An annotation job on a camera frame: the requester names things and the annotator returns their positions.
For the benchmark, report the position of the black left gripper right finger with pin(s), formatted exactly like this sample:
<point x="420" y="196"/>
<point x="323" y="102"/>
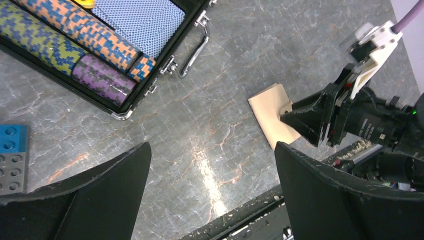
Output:
<point x="383" y="213"/>

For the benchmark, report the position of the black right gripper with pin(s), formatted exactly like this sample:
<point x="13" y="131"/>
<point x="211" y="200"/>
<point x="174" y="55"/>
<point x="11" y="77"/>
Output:
<point x="367" y="116"/>

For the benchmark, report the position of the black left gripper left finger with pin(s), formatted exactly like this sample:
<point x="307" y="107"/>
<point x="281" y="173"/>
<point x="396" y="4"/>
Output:
<point x="101" y="203"/>

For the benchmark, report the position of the beige card holder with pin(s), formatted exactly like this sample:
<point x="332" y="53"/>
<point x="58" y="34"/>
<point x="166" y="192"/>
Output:
<point x="267" y="106"/>

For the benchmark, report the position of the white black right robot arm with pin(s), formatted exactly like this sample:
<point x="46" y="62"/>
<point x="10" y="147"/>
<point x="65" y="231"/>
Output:
<point x="402" y="164"/>

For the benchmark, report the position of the blue patterned playing card deck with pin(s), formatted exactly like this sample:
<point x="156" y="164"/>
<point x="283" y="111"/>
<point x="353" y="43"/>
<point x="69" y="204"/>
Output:
<point x="147" y="24"/>

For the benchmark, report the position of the grey toy brick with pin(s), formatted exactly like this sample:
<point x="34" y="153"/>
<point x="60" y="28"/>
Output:
<point x="13" y="173"/>

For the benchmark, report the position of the black poker chip case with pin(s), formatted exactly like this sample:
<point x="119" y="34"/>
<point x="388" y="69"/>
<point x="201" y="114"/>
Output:
<point x="195" y="17"/>

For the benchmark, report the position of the blue toy brick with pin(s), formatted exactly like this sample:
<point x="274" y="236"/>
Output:
<point x="14" y="138"/>

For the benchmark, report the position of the purple chip stack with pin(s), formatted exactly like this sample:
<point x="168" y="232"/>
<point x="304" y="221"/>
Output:
<point x="103" y="80"/>

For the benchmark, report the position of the orange blue chip row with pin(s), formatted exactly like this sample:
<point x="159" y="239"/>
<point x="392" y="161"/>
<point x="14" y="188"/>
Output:
<point x="91" y="33"/>

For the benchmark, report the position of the green blue chip row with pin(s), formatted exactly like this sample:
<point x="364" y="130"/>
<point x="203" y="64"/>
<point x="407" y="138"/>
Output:
<point x="40" y="40"/>

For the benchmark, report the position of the yellow big blind button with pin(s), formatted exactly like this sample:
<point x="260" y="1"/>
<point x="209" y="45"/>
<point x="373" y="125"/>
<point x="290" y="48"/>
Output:
<point x="87" y="4"/>

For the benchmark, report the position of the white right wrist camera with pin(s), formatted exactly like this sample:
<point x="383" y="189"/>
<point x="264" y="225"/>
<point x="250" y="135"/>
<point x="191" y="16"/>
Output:
<point x="370" y="46"/>

